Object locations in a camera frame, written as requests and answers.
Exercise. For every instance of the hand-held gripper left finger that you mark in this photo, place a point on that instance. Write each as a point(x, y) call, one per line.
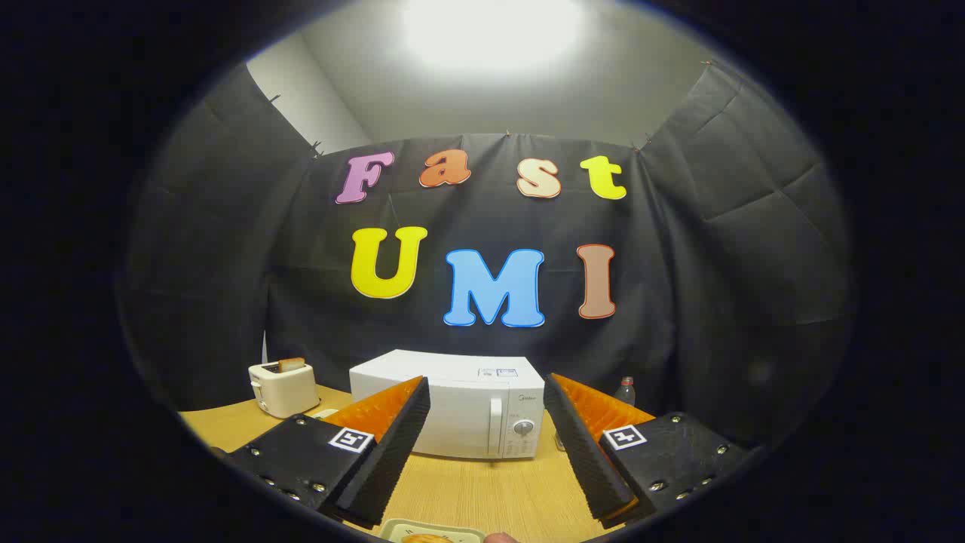
point(392, 452)

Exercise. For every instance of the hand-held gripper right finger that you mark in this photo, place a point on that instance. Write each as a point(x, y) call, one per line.
point(584, 452)

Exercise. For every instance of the white microwave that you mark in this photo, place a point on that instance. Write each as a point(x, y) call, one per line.
point(467, 415)

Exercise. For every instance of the round golden bread bun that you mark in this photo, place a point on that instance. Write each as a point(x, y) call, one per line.
point(427, 538)

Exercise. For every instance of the clear plastic water bottle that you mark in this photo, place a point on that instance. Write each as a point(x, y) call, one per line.
point(624, 392)

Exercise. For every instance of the cream tray with cherry print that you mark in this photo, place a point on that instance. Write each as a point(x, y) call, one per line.
point(396, 528)

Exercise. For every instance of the white toaster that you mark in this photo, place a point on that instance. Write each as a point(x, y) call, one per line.
point(286, 392)

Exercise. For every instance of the brown toast slice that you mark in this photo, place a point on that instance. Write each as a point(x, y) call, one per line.
point(291, 365)

